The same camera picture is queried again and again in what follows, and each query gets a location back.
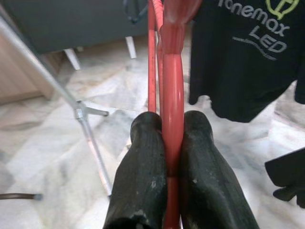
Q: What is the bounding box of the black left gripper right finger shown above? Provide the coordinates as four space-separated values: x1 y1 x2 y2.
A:
180 110 254 229

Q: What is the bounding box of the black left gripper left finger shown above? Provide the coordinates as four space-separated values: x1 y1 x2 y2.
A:
103 112 167 229

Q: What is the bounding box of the red plastic hanger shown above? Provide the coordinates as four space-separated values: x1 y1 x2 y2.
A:
146 0 203 229

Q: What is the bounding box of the silver metal garment rack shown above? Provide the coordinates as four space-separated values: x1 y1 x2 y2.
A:
0 7 112 198

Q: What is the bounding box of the black shirt with green logo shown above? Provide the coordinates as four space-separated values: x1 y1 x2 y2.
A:
189 0 305 124

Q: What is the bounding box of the black TV console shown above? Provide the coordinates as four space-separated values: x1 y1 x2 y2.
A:
4 0 198 71

